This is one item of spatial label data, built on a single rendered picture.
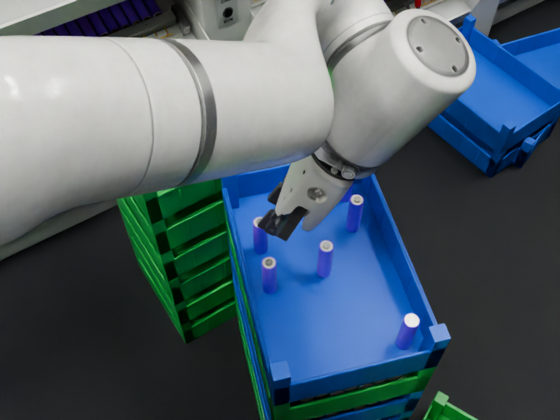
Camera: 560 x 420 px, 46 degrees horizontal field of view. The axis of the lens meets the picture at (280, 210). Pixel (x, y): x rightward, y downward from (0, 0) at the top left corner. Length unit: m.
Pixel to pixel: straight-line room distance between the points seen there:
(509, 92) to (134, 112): 1.31
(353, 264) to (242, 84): 0.50
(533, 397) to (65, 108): 1.09
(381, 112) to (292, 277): 0.34
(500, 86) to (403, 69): 1.07
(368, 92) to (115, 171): 0.28
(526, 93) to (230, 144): 1.26
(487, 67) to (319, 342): 0.99
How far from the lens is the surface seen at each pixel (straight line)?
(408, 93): 0.54
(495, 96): 1.57
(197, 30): 1.21
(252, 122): 0.40
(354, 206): 0.84
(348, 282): 0.85
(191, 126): 0.36
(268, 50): 0.44
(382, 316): 0.83
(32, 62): 0.33
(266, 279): 0.80
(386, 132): 0.58
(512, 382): 1.29
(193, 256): 1.02
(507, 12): 1.91
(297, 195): 0.67
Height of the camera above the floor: 1.14
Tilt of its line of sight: 55 degrees down
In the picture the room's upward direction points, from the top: straight up
